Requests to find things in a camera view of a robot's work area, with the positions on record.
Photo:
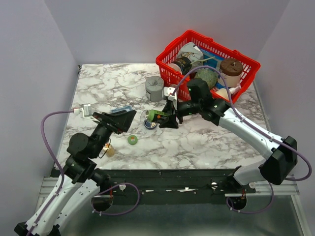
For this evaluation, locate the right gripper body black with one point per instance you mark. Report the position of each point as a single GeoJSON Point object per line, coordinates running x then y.
{"type": "Point", "coordinates": [183, 108]}

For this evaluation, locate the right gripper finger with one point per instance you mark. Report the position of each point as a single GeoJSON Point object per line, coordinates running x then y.
{"type": "Point", "coordinates": [170, 122]}
{"type": "Point", "coordinates": [169, 108]}

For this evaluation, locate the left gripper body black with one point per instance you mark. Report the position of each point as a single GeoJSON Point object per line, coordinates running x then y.
{"type": "Point", "coordinates": [103, 120]}

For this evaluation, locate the dark blue round dish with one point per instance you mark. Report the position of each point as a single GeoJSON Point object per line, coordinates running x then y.
{"type": "Point", "coordinates": [149, 125]}

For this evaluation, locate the clear foil seal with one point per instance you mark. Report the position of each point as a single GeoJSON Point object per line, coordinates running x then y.
{"type": "Point", "coordinates": [143, 116]}

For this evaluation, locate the green bottle cap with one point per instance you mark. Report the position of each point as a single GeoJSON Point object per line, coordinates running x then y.
{"type": "Point", "coordinates": [132, 140]}

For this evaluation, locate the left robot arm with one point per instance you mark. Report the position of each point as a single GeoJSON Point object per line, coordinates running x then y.
{"type": "Point", "coordinates": [80, 179]}

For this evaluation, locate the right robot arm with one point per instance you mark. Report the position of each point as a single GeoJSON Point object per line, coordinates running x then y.
{"type": "Point", "coordinates": [279, 154]}

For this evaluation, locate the light blue rectangular tray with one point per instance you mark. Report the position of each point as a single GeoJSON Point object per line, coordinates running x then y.
{"type": "Point", "coordinates": [121, 109]}

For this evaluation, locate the grey toilet paper roll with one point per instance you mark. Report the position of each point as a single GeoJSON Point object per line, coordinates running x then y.
{"type": "Point", "coordinates": [154, 88]}

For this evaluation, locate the amber pill bottle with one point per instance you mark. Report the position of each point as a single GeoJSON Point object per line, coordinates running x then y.
{"type": "Point", "coordinates": [109, 151]}

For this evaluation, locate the green melon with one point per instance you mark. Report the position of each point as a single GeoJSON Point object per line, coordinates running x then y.
{"type": "Point", "coordinates": [209, 76]}

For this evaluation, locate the beige egg shaped ball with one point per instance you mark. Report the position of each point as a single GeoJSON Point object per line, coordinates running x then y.
{"type": "Point", "coordinates": [224, 93]}

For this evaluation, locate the white pump bottle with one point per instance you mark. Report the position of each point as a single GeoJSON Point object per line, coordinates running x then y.
{"type": "Point", "coordinates": [234, 90]}

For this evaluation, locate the blue box in basket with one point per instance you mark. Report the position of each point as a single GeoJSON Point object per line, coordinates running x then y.
{"type": "Point", "coordinates": [211, 59]}

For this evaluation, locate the grey printed pouch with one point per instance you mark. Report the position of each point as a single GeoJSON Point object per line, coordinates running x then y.
{"type": "Point", "coordinates": [191, 51]}

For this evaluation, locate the brown lid white tub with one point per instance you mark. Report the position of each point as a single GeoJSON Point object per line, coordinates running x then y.
{"type": "Point", "coordinates": [232, 70]}

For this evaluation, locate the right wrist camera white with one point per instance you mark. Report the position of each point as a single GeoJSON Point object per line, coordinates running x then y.
{"type": "Point", "coordinates": [169, 94]}

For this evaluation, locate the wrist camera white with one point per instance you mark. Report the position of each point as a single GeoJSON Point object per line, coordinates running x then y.
{"type": "Point", "coordinates": [85, 111]}
{"type": "Point", "coordinates": [169, 94]}

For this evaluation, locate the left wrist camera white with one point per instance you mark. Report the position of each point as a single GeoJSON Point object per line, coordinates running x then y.
{"type": "Point", "coordinates": [85, 111]}

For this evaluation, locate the black table front frame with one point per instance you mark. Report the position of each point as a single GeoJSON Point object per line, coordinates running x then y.
{"type": "Point", "coordinates": [152, 187]}

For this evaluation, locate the aluminium rail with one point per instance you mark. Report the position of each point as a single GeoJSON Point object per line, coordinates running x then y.
{"type": "Point", "coordinates": [262, 188]}

